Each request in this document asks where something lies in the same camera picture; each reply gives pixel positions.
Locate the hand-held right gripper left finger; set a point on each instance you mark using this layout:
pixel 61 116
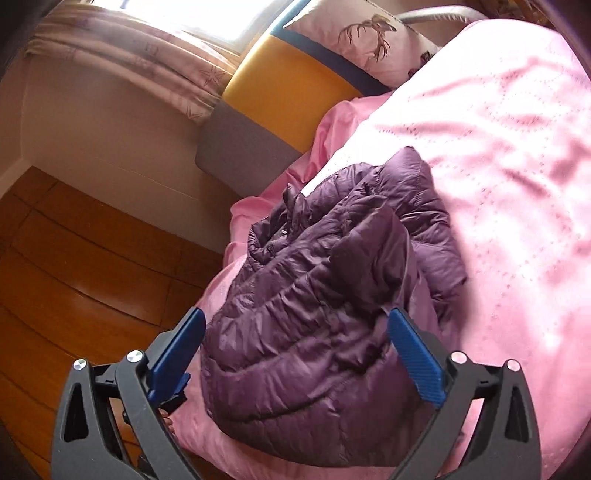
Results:
pixel 175 357

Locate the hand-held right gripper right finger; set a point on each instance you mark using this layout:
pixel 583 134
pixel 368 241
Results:
pixel 418 357

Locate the purple puffer jacket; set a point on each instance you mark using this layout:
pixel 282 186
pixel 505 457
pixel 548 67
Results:
pixel 300 323

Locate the pink bedspread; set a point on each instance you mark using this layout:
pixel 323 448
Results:
pixel 508 207

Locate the grey yellow blue headboard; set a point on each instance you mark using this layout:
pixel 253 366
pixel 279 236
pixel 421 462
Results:
pixel 286 87

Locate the pink patterned curtain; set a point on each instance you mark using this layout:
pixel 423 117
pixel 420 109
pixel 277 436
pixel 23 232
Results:
pixel 138 60

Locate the deer print pillow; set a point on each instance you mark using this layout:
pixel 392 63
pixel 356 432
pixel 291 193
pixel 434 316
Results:
pixel 323 27

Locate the grey curved tube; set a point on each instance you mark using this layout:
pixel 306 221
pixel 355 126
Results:
pixel 438 10

